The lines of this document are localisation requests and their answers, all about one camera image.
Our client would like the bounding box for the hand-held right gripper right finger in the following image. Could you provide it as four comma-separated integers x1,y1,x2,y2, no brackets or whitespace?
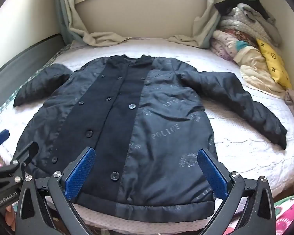
197,148,277,235

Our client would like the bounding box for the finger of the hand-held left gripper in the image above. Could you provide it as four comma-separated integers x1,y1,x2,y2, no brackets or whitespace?
0,129,10,150
12,141,39,168

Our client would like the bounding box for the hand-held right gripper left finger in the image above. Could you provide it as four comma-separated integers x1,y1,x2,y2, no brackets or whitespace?
15,147,96,235

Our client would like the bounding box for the black padded coat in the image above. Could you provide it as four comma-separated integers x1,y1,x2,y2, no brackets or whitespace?
13,54,288,222

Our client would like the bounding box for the bed with white quilted cover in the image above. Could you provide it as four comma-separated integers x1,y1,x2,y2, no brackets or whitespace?
0,38,294,235

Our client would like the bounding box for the pink green floral sheet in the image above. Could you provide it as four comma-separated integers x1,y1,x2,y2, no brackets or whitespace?
272,193,294,235

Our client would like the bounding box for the cream blanket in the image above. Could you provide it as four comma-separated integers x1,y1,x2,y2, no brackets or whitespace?
233,46,292,94

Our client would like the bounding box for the yellow patterned pillow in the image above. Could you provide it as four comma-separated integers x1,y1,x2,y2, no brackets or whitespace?
255,38,292,90

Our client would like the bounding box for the pink floral blanket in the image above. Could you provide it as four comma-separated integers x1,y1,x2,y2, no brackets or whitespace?
209,28,260,62

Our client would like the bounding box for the black cloth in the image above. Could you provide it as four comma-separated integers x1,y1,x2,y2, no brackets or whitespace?
214,0,263,18

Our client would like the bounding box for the dark grey bed frame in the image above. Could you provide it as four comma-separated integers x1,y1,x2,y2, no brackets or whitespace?
0,34,65,85

